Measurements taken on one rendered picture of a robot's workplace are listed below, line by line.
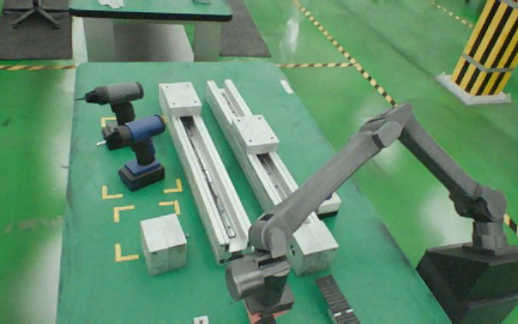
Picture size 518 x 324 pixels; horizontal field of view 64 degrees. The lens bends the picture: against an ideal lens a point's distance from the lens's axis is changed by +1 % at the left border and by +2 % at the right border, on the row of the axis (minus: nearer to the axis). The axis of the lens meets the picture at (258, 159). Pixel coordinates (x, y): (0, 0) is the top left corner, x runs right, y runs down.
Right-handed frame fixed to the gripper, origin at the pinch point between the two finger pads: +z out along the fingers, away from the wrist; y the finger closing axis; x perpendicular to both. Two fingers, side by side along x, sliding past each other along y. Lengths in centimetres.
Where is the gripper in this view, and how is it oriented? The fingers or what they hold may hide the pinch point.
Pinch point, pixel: (262, 316)
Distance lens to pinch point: 101.6
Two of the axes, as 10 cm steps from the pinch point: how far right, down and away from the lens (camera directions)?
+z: -1.4, 7.7, 6.2
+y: -9.2, 1.2, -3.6
